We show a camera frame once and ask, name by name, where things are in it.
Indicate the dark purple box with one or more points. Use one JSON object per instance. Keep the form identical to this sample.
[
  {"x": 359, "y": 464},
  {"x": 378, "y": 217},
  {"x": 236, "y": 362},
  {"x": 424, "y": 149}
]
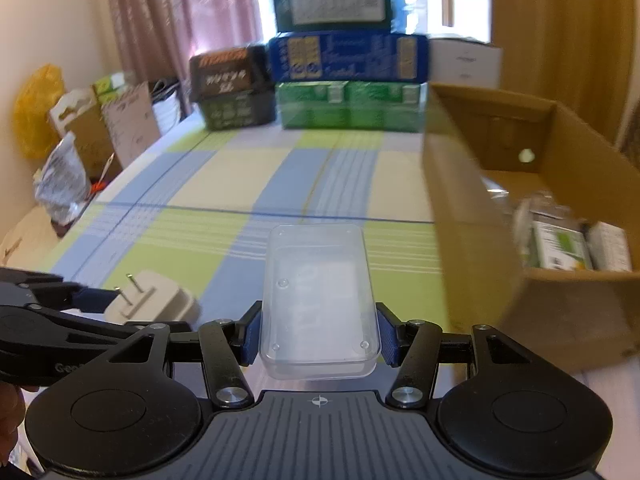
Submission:
[{"x": 65, "y": 227}]

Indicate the person's left hand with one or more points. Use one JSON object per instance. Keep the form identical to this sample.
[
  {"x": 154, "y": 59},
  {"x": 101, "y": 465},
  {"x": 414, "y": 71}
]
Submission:
[{"x": 9, "y": 415}]

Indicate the white plug adapter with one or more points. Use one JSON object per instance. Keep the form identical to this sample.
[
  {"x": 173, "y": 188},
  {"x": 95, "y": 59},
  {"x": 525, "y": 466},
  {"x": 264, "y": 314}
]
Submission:
[{"x": 160, "y": 300}]

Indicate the white printed plastic bag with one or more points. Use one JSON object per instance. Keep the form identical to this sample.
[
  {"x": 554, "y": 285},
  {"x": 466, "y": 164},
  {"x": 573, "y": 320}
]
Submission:
[{"x": 60, "y": 180}]

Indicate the clear plastic box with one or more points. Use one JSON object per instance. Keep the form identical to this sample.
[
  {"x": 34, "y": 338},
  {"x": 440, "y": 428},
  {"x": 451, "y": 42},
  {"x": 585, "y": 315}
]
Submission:
[{"x": 320, "y": 280}]

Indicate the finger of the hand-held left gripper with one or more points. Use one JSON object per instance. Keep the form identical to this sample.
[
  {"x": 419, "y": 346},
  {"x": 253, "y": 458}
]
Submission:
[
  {"x": 35, "y": 287},
  {"x": 60, "y": 327}
]

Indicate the brown cardboard pieces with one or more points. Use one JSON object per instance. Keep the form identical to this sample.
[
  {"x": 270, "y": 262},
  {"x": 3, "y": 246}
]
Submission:
[{"x": 130, "y": 125}]

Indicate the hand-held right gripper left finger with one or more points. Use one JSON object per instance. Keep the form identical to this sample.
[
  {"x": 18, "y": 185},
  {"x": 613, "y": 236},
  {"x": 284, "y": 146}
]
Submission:
[{"x": 252, "y": 340}]

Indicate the stack of green packs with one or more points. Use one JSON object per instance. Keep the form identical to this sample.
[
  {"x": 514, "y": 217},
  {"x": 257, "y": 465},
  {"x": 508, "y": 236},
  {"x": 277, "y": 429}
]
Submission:
[{"x": 112, "y": 85}]

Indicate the black basket with package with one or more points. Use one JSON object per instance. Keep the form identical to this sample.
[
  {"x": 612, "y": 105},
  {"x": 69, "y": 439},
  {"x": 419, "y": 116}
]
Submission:
[{"x": 232, "y": 87}]

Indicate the open brown carton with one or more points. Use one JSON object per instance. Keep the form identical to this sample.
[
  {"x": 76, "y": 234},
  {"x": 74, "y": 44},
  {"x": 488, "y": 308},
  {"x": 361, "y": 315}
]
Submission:
[{"x": 92, "y": 145}]

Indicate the yellow plastic bag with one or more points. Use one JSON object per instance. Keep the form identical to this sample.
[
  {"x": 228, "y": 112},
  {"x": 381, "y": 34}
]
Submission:
[{"x": 37, "y": 110}]

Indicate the green wrapped pack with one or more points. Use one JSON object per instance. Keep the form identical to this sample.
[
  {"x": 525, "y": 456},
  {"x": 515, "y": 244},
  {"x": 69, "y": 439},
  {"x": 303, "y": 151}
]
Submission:
[
  {"x": 385, "y": 107},
  {"x": 312, "y": 105}
]

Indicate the pink curtain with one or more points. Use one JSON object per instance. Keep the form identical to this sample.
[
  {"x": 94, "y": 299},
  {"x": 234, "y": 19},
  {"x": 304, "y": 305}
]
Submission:
[{"x": 175, "y": 15}]

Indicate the blue carton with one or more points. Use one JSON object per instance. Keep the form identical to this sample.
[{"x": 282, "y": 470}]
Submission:
[{"x": 350, "y": 57}]

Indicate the wooden door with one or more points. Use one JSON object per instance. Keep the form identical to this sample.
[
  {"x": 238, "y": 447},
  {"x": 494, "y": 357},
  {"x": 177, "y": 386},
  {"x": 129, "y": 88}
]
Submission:
[{"x": 560, "y": 30}]

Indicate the brown cardboard box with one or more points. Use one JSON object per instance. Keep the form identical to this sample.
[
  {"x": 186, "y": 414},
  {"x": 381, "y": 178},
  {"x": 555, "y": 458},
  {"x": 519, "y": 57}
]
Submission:
[{"x": 470, "y": 260}]

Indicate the white green medicine box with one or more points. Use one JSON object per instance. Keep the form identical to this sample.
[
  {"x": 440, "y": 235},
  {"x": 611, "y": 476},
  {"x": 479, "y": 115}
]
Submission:
[{"x": 610, "y": 247}]

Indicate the small red ornament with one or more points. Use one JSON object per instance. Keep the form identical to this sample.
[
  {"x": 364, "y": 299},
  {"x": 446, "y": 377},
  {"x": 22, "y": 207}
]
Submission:
[{"x": 97, "y": 186}]

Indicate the checked cloth desktop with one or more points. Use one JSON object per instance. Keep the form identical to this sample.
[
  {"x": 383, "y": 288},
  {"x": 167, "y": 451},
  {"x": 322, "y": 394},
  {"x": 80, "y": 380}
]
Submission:
[{"x": 210, "y": 180}]

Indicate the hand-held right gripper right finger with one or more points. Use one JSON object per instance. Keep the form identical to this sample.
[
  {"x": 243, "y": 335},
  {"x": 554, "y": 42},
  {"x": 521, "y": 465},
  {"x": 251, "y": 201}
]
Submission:
[{"x": 389, "y": 342}]

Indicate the white carton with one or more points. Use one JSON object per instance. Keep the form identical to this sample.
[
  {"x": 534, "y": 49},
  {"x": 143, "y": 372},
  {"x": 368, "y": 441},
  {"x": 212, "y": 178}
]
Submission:
[{"x": 465, "y": 62}]

